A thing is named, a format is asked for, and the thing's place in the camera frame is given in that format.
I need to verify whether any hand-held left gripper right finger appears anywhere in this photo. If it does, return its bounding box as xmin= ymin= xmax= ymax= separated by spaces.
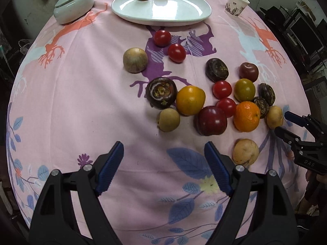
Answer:
xmin=204 ymin=141 xmax=299 ymax=245

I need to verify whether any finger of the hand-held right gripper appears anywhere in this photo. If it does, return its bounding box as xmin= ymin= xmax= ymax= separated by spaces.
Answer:
xmin=284 ymin=111 xmax=327 ymax=141
xmin=274 ymin=126 xmax=320 ymax=151

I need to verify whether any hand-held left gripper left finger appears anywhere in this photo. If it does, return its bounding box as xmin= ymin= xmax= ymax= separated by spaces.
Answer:
xmin=29 ymin=141 xmax=125 ymax=245

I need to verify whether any small tan round fruit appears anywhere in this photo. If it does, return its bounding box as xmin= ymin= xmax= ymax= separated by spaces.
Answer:
xmin=266 ymin=105 xmax=284 ymax=129
xmin=157 ymin=108 xmax=180 ymax=132

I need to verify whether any large tan round fruit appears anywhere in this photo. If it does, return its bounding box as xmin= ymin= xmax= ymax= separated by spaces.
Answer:
xmin=232 ymin=138 xmax=260 ymax=166
xmin=123 ymin=47 xmax=148 ymax=73

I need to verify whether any large orange mandarin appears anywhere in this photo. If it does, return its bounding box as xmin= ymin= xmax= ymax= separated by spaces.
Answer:
xmin=233 ymin=101 xmax=260 ymax=132

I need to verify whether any large dark red plum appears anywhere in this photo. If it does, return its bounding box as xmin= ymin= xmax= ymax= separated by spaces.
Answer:
xmin=196 ymin=106 xmax=228 ymax=136

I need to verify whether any green yellow tomato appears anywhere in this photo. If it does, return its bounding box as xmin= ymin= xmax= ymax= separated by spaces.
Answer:
xmin=234 ymin=78 xmax=256 ymax=102

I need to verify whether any red cherry tomato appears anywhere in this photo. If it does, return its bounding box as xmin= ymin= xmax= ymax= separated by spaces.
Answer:
xmin=168 ymin=43 xmax=186 ymax=63
xmin=216 ymin=97 xmax=237 ymax=118
xmin=213 ymin=80 xmax=232 ymax=100
xmin=153 ymin=30 xmax=172 ymax=47

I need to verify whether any small dark red plum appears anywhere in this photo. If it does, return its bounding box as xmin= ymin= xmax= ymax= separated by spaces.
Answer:
xmin=239 ymin=62 xmax=259 ymax=81

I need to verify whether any yellow orange tomato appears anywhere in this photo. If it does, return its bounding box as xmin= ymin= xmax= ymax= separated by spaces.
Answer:
xmin=176 ymin=85 xmax=206 ymax=116

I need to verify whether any white oval plate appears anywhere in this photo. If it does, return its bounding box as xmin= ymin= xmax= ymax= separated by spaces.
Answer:
xmin=111 ymin=0 xmax=212 ymax=26

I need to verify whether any person's right hand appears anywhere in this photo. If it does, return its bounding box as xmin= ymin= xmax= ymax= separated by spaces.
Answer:
xmin=304 ymin=170 xmax=321 ymax=206

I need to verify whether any pink printed tablecloth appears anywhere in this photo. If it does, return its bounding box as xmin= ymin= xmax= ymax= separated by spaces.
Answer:
xmin=6 ymin=0 xmax=318 ymax=245

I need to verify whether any black monitor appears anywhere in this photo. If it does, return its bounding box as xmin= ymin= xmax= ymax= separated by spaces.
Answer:
xmin=289 ymin=13 xmax=325 ymax=54

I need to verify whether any printed paper cup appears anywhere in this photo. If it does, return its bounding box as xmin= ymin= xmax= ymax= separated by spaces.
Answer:
xmin=224 ymin=0 xmax=250 ymax=17

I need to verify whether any clear plastic bag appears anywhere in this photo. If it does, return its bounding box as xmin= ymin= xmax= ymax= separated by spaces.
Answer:
xmin=18 ymin=39 xmax=32 ymax=55

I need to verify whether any pale green ceramic bowl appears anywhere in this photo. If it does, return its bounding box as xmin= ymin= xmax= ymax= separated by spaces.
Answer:
xmin=53 ymin=0 xmax=94 ymax=25

